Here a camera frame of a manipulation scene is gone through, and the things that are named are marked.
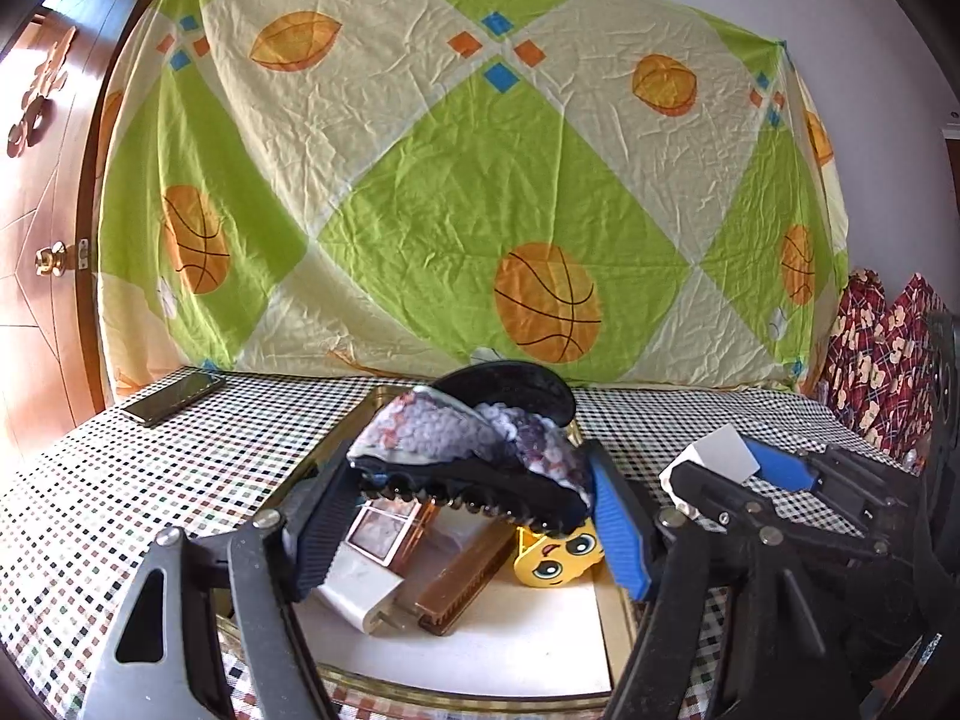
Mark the brass doorknob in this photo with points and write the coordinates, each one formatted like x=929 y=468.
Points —
x=51 y=258

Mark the gold tin box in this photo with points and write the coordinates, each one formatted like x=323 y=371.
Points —
x=450 y=699

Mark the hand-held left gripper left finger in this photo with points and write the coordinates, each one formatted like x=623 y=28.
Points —
x=322 y=540

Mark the brown harmonica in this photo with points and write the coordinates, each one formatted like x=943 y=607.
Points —
x=457 y=585

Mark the brown framed tile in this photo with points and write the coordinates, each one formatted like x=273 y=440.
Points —
x=382 y=536

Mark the checkered tablecloth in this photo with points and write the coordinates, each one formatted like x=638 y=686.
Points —
x=112 y=480

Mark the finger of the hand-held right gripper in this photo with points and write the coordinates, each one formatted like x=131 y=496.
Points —
x=780 y=469
x=712 y=495

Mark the white speckled block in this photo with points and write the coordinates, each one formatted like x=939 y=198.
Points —
x=724 y=454

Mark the white charger plug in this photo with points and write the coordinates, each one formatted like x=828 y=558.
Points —
x=352 y=589

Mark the yellow face toy block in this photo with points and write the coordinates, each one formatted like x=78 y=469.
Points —
x=555 y=559

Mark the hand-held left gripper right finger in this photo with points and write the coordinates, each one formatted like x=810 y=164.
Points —
x=619 y=532

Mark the red bear print cloth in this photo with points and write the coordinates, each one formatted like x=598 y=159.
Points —
x=870 y=360

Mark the wooden door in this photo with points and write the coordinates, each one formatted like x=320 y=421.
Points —
x=45 y=330

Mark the black patterned hair claw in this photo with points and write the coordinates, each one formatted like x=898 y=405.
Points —
x=465 y=427

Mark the black smartphone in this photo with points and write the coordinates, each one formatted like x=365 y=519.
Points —
x=172 y=397

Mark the green basketball print sheet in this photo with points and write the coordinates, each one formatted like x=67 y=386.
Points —
x=450 y=165

